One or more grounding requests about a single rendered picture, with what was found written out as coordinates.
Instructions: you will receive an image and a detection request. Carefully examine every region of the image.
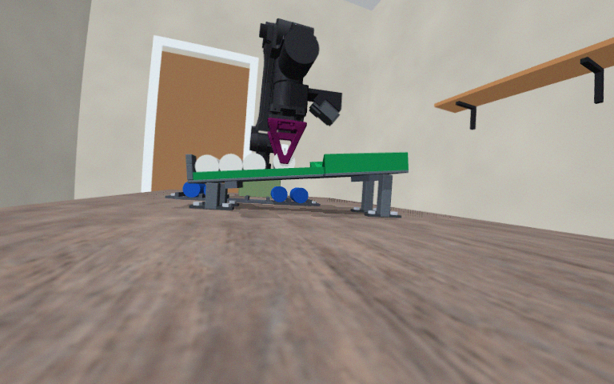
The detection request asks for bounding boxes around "white cylinder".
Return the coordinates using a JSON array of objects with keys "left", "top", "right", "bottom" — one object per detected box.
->
[
  {"left": 219, "top": 154, "right": 244, "bottom": 170},
  {"left": 243, "top": 153, "right": 266, "bottom": 170},
  {"left": 273, "top": 151, "right": 295, "bottom": 169},
  {"left": 195, "top": 154, "right": 220, "bottom": 172}
]

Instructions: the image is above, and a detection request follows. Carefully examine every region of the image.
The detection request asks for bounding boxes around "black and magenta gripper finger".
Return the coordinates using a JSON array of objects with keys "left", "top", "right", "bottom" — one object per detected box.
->
[
  {"left": 268, "top": 131, "right": 296, "bottom": 155},
  {"left": 268, "top": 118, "right": 307, "bottom": 164}
]

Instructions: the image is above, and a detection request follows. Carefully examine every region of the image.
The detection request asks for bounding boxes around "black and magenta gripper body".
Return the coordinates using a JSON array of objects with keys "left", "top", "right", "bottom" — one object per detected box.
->
[{"left": 268, "top": 81, "right": 306, "bottom": 122}]

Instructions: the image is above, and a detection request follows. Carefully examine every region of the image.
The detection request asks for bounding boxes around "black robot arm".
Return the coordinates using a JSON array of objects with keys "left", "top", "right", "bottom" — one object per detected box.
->
[{"left": 249, "top": 18, "right": 342, "bottom": 169}]

